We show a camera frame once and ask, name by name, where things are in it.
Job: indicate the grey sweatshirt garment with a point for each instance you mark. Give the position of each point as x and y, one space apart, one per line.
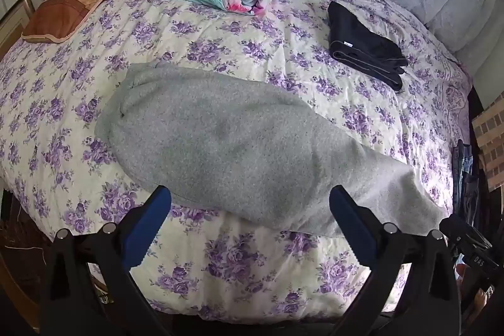
236 147

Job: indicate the black folded pants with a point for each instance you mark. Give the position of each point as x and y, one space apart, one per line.
364 40

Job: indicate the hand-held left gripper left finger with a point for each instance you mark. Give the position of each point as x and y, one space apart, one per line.
147 225

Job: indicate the purple floral bedspread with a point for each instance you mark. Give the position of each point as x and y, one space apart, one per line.
197 44

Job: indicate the brick pattern panel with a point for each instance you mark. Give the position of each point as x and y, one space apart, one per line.
488 139

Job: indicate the person's right hand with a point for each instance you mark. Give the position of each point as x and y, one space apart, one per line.
481 300

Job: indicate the hanging blue jeans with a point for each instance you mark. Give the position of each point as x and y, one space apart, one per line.
464 178

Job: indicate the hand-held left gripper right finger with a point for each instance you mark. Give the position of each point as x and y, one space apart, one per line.
352 222

